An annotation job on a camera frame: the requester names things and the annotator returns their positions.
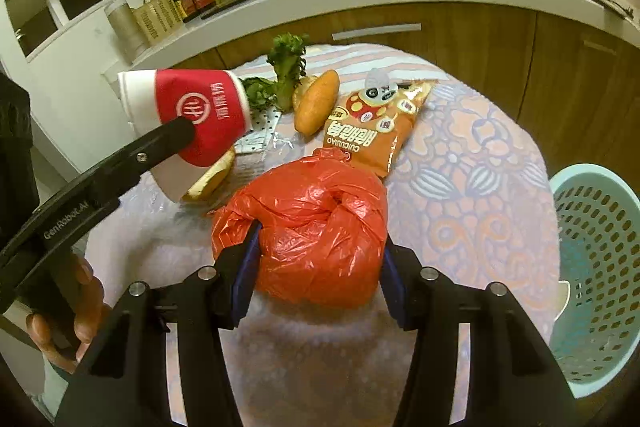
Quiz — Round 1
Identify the orange root vegetable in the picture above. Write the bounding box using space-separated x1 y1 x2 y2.
292 70 341 136

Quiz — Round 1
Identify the wooden kitchen cabinet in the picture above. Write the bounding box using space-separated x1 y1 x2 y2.
145 4 640 188

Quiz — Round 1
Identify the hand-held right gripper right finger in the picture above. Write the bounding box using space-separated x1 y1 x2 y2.
382 238 586 427

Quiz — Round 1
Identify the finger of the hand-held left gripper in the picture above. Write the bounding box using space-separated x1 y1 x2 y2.
74 119 197 208

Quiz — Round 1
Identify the red plastic bag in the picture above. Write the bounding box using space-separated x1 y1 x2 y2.
210 147 389 308

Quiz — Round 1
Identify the yellow perforated holder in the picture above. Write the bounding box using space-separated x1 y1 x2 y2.
131 0 174 48

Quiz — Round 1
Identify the bread bun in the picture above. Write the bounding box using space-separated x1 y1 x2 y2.
182 147 237 202

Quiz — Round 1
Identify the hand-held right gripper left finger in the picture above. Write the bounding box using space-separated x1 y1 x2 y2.
55 221 264 427

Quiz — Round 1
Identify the red and white paper cup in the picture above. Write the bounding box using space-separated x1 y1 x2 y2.
117 68 254 202

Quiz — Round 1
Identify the white heart-patterned cloth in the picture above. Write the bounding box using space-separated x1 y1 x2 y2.
234 107 282 156

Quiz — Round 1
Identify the teal plastic basket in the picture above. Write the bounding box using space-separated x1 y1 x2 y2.
547 163 640 400

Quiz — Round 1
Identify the grey cylindrical canister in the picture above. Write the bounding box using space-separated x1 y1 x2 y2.
103 0 147 60

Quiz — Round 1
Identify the green broccoli stalk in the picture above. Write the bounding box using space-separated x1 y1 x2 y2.
266 33 309 112

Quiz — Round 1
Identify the silver cabinet handle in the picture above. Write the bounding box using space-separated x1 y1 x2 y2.
581 39 619 56
331 23 423 43

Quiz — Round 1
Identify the floral tablecloth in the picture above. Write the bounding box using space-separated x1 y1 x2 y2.
82 44 562 427

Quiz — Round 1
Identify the green vegetable leaf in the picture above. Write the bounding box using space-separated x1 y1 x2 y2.
242 77 279 112

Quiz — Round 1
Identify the orange snack packet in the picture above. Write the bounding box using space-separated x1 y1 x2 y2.
320 79 434 180

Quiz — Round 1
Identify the person's left hand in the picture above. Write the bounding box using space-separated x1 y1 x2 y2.
26 256 114 374

